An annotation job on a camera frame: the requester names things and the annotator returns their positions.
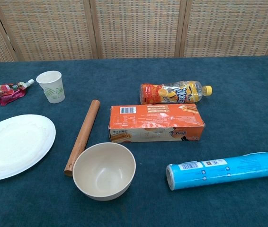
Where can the beige bowl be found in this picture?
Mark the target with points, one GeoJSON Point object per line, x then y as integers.
{"type": "Point", "coordinates": [89, 165]}

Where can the white paper cup green print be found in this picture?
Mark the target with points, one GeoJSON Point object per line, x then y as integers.
{"type": "Point", "coordinates": [53, 92]}

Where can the orange snack box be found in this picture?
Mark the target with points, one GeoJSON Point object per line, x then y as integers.
{"type": "Point", "coordinates": [155, 118]}

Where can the orange juice bottle yellow cap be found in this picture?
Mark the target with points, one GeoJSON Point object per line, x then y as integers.
{"type": "Point", "coordinates": [172, 93]}

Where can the wooden rolling pin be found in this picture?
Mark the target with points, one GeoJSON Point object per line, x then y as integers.
{"type": "Point", "coordinates": [83, 137]}

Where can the woven bamboo folding screen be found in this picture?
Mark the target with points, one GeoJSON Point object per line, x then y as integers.
{"type": "Point", "coordinates": [136, 28]}

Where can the teal carpet table mat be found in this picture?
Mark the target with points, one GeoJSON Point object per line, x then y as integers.
{"type": "Point", "coordinates": [231, 118]}

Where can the blue cling film roll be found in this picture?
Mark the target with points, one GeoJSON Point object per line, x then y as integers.
{"type": "Point", "coordinates": [231, 169]}

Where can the white round plate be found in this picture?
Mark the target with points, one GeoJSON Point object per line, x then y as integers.
{"type": "Point", "coordinates": [15, 149]}

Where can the red juice pouch white cap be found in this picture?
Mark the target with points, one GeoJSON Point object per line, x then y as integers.
{"type": "Point", "coordinates": [8, 94]}

